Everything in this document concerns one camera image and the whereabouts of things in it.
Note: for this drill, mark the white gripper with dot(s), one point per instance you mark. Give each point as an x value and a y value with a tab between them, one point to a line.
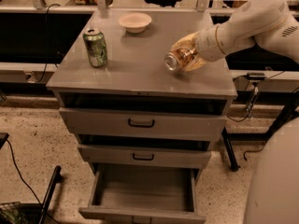
206	44

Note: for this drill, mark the orange soda can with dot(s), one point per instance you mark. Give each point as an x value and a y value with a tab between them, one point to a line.
179	59

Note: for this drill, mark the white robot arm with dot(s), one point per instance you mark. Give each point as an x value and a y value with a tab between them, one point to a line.
274	188

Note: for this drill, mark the grey drawer cabinet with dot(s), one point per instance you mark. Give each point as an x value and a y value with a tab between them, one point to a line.
135	78

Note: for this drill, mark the green soda can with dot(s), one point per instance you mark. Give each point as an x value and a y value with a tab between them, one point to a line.
96	47

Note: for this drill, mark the grey top drawer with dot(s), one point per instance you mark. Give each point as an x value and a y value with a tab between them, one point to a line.
143	124

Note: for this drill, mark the grey drawer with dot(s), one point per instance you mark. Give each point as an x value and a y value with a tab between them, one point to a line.
128	194
159	157
143	124

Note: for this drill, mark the grey middle drawer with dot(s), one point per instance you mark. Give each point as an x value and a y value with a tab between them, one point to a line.
159	157

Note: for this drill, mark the grey bottom drawer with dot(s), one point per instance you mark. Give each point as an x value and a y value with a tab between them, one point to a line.
128	194

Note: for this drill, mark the black power adapter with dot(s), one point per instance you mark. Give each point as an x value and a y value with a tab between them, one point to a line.
255	76

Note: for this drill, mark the white paper bowl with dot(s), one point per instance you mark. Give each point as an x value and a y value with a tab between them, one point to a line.
135	22

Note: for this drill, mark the black table leg right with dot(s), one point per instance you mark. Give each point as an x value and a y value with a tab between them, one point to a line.
290	103

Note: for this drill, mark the black stand leg left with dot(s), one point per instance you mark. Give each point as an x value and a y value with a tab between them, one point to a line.
55	179

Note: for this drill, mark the black wire basket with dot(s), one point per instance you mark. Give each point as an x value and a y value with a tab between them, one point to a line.
11	213

